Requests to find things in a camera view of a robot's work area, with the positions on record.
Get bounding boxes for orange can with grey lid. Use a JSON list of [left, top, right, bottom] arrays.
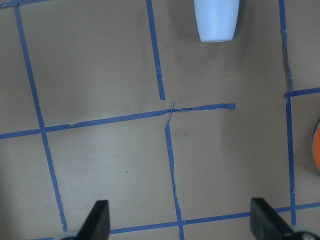
[[312, 122, 320, 172]]

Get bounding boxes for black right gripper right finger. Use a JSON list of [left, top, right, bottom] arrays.
[[250, 197, 298, 240]]

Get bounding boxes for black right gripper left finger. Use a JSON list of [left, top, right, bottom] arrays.
[[76, 200, 111, 240]]

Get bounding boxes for light blue plastic cup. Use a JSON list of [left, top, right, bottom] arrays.
[[194, 0, 240, 43]]

